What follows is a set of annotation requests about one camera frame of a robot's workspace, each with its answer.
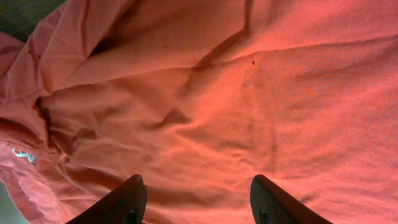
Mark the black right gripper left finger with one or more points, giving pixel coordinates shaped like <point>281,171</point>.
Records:
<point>124,205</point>

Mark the orange t-shirt with white print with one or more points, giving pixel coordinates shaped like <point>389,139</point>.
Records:
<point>198,97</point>

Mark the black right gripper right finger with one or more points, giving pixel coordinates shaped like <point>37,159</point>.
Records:
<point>272,205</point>

